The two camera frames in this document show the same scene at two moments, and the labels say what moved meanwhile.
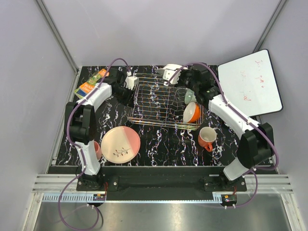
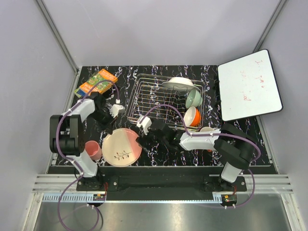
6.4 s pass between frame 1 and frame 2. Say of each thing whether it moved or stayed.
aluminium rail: stayed
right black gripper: moved
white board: stayed
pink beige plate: moved
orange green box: stayed
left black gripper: moved
